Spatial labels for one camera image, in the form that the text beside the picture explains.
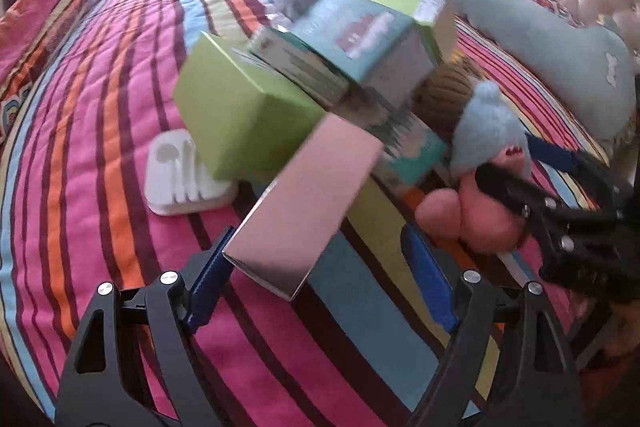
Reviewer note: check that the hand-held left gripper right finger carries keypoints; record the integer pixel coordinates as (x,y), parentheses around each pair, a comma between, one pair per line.
(431,278)

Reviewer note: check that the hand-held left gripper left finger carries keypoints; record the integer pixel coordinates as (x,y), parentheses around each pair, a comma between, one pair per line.
(209,278)

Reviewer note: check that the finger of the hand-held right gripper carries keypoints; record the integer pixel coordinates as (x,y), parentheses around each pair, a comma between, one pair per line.
(506,189)
(552,153)

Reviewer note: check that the pink plush toy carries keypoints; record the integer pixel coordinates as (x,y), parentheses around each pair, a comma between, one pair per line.
(465,217)

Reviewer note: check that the blue shark plush toy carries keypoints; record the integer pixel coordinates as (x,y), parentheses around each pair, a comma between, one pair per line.
(487,127)

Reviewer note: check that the pink cardboard carton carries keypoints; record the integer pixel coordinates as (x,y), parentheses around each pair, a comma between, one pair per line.
(305,207)

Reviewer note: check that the green cardboard box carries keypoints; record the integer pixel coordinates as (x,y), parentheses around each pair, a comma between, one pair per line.
(240,117)

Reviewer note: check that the teal cardboard box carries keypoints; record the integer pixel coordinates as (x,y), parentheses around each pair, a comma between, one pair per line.
(350,42)

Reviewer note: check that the teal patterned packet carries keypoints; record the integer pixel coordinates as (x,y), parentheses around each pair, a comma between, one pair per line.
(412,154)

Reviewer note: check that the white plastic tray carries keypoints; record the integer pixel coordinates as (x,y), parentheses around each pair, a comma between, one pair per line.
(172,179)

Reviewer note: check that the long teal plush toy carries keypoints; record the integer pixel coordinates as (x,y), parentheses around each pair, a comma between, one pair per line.
(540,37)

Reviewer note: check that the striped bed blanket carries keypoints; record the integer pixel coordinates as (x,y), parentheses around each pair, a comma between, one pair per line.
(125,107)

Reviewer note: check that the green flap carton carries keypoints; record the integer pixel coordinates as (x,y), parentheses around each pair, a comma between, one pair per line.
(425,9)

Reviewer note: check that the striped pillow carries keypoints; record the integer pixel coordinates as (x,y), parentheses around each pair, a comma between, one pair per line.
(45,12)

